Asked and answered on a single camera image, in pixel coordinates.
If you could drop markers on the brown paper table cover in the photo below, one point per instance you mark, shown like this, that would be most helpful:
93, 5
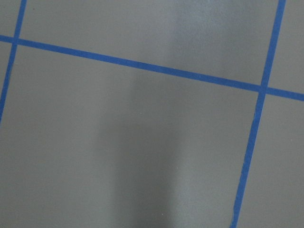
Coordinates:
151, 113

